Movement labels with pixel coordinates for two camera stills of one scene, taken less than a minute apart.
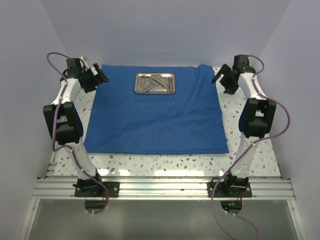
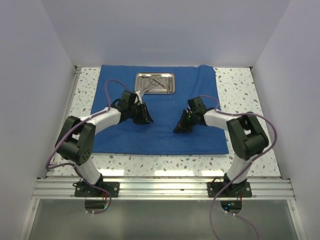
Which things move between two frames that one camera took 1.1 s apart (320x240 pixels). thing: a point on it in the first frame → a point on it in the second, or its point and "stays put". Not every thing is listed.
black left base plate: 95,189 stays put
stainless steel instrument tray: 155,83 stays put
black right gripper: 230,89 → 182,127
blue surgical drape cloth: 119,120 stays put
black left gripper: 99,78 → 146,120
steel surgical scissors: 156,83 stays put
